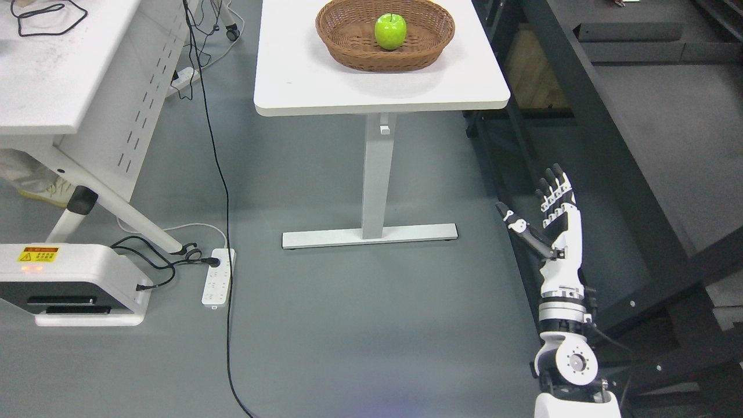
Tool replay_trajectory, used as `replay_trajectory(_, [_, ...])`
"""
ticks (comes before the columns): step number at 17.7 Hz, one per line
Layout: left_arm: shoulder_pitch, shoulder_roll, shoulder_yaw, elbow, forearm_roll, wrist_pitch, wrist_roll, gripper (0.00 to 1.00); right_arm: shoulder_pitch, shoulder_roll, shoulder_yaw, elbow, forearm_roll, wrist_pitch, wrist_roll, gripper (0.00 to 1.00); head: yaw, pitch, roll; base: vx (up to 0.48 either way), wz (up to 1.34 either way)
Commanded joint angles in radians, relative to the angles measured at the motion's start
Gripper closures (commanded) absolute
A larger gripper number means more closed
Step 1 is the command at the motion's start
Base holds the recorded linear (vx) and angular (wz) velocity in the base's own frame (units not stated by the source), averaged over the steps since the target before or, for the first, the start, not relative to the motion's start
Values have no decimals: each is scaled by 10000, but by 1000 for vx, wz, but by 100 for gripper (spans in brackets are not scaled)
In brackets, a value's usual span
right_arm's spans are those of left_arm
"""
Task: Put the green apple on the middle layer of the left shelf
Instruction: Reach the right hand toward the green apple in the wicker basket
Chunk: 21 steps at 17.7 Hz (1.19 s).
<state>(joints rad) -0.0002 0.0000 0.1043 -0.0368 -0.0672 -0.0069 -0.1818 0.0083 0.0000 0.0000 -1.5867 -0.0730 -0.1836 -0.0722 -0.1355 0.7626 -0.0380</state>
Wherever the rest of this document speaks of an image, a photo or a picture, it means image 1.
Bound long black floor cable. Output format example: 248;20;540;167
182;0;256;418

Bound person leg with shoe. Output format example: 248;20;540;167
1;149;76;207

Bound black cable on desk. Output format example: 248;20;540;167
10;0;89;38

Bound white perforated side desk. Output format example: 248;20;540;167
2;1;189;255

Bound brown wicker basket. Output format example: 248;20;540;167
314;1;456;73

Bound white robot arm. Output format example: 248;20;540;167
531;292;621;417

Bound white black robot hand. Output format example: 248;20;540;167
496;164;585;301

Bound white pedestal table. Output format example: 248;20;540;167
253;1;511;249

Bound white box machine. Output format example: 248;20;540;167
1;243;151;326

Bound green apple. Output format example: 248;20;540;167
374;13;407;51

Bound white power strip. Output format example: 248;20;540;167
201;248;236;309
169;67;201;93

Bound black metal shelf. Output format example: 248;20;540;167
468;1;741;417

